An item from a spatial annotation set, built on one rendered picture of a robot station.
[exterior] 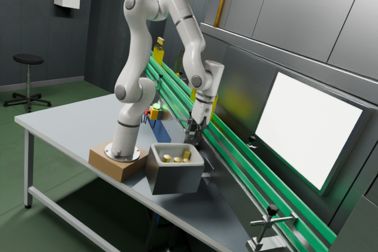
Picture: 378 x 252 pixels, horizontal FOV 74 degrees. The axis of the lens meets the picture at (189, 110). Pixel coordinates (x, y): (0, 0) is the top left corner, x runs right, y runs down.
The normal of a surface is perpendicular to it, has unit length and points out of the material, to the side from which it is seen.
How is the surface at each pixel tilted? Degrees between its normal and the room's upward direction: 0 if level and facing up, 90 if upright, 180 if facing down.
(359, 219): 90
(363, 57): 90
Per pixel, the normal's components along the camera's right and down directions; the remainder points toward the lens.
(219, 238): 0.24, -0.90
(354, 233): -0.91, -0.07
